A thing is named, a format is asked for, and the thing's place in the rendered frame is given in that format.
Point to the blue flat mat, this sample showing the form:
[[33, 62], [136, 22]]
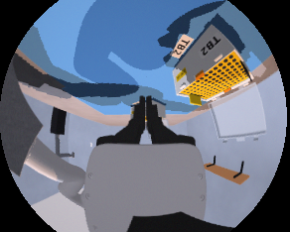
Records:
[[108, 52]]

